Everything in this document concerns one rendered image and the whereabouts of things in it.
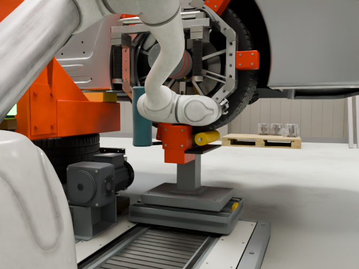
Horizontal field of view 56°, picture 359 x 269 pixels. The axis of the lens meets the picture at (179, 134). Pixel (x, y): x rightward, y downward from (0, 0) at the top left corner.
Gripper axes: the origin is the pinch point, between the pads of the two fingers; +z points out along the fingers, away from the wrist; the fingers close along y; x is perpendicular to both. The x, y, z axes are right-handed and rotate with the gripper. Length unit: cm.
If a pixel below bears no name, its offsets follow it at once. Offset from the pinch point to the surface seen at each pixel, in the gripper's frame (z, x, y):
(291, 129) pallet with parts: 485, -30, -17
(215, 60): 15.6, 22.8, 11.7
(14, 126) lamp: -60, 37, -44
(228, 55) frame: -4.5, 14.4, 18.6
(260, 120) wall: 569, 25, -53
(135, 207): -2, -4, -63
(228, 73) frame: -4.5, 8.7, 13.3
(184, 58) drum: -11.4, 25.4, 5.5
